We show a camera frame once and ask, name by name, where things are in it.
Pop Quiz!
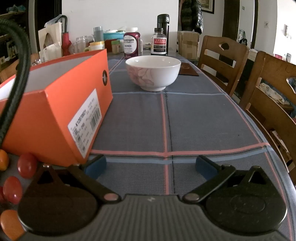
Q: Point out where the red folded umbrella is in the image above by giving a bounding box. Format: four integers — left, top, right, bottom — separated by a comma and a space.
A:
55, 15, 72, 57

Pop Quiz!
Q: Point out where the brown cardboard carton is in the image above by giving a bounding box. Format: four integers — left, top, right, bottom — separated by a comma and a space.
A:
177, 31, 200, 60

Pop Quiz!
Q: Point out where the glass bottle red label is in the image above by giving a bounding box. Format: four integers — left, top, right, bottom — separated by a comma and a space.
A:
151, 28, 168, 56

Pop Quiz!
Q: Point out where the grey bottle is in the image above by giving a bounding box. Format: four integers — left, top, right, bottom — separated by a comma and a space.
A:
93, 26, 104, 42

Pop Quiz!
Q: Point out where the orange cardboard box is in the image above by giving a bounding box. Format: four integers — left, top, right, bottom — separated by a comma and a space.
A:
0, 49, 114, 168

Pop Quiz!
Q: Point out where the purple vitamin bottle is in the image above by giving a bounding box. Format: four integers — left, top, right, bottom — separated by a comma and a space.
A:
123, 27, 141, 58

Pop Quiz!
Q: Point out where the dark brown card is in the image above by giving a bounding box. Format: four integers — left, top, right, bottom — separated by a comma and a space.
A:
179, 62, 199, 77

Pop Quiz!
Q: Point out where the black thermos flask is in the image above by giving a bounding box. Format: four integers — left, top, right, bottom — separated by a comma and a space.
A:
157, 14, 170, 50

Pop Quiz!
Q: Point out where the small orange tangerine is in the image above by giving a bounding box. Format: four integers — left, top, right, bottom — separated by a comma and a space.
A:
0, 210, 25, 240
0, 149, 10, 171

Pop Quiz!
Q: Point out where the white floral bowl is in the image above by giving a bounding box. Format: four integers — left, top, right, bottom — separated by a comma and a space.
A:
125, 55, 181, 92

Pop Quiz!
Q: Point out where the small red tomato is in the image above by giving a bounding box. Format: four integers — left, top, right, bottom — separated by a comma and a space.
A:
18, 152, 38, 179
3, 176, 23, 205

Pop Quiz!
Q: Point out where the white paper bag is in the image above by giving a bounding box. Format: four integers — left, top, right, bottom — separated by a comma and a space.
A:
38, 22, 63, 63

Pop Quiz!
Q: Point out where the black braided cable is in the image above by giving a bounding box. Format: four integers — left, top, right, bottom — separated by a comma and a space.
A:
0, 20, 31, 148

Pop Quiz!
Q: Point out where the clear glass jar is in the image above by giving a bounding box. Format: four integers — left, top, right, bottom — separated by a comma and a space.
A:
75, 36, 93, 54

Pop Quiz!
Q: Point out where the small framed painting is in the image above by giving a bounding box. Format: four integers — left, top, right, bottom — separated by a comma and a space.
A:
200, 0, 215, 14

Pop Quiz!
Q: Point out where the white patterned cloth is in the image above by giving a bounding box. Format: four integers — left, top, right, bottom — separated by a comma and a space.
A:
259, 76, 296, 105

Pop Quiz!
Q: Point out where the teal plastic container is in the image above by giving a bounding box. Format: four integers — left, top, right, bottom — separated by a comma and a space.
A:
103, 31, 125, 41

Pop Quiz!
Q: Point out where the dark wooden cabinet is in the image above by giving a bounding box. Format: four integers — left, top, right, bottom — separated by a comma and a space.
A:
0, 0, 31, 63

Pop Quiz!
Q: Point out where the yellow white mug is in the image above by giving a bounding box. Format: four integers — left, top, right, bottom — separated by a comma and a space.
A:
83, 41, 105, 52

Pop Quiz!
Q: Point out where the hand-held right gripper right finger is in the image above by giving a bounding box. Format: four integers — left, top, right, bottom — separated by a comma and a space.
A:
182, 155, 267, 205

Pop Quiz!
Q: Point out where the black hanging bag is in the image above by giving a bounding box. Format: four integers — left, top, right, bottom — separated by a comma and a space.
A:
238, 31, 248, 46

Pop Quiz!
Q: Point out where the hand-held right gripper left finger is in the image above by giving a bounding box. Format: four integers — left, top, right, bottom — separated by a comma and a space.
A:
35, 155, 122, 205

